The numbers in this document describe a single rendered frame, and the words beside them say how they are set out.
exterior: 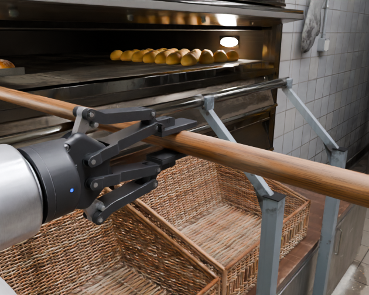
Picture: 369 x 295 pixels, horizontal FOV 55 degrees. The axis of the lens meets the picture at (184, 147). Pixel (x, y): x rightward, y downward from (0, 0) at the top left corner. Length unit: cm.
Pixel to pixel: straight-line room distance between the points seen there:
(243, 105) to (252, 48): 44
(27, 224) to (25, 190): 3
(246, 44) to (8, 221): 192
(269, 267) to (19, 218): 74
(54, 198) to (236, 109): 147
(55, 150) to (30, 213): 6
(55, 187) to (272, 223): 65
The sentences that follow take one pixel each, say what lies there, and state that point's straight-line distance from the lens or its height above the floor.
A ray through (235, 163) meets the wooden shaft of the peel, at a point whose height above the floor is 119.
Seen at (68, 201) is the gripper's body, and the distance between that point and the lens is 35.
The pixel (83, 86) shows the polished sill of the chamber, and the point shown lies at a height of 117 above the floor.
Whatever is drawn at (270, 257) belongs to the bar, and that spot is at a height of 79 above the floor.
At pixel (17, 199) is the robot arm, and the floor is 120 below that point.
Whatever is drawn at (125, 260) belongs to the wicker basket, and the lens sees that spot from 124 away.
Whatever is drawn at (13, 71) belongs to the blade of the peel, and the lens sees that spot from 143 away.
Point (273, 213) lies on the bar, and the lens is 88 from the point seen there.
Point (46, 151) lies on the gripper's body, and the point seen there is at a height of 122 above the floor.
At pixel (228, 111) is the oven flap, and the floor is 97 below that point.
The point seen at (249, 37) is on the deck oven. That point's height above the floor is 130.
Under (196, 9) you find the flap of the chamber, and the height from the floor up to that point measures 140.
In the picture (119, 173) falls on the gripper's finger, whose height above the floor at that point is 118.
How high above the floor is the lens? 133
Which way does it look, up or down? 18 degrees down
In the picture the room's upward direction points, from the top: straight up
